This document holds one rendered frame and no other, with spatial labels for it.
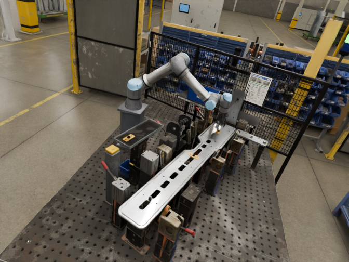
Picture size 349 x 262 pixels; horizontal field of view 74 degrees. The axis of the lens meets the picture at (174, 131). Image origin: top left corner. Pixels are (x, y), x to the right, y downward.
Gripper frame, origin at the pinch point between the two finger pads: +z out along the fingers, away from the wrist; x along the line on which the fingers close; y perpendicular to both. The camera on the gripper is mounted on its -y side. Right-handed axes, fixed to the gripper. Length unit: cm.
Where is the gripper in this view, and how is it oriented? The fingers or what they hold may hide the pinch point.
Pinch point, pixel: (218, 129)
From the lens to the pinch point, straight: 209.5
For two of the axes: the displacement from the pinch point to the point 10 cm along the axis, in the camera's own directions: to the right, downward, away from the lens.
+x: 8.3, 4.0, -3.9
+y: -5.4, 4.4, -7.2
